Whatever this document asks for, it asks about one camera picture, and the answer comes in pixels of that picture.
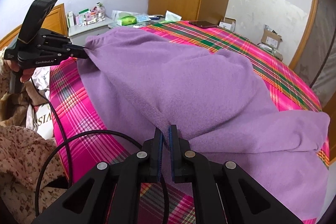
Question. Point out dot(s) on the brown cardboard box with label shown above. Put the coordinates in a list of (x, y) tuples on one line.
[(270, 37)]

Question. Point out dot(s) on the grey drawer cabinet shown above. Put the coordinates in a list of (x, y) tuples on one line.
[(78, 34)]

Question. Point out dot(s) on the green tissue pack with tissue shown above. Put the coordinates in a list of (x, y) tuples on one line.
[(172, 17)]

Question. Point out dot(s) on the black smartphone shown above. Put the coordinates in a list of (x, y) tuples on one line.
[(202, 24)]

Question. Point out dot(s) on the glass bottle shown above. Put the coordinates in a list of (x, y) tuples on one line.
[(100, 9)]

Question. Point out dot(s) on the blue mask packet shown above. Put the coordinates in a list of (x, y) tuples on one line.
[(142, 18)]

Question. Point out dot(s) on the floral sleeve left forearm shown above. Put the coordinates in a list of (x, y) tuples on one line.
[(23, 153)]

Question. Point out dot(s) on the wooden door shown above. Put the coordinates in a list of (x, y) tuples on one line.
[(330, 109)]

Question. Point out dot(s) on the grey zippered door curtain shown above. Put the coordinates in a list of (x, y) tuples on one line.
[(316, 66)]

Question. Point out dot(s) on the person's left hand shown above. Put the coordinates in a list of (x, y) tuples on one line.
[(26, 74)]

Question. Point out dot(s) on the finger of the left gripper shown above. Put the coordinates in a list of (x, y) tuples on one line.
[(76, 51)]

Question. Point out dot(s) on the purple fleece garment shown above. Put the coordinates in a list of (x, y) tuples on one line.
[(204, 108)]

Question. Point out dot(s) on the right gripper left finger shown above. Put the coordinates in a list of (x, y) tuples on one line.
[(138, 168)]

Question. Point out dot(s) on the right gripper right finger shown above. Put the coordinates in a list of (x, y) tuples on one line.
[(188, 166)]

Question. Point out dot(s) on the white cardboard box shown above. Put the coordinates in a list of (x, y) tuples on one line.
[(228, 24)]

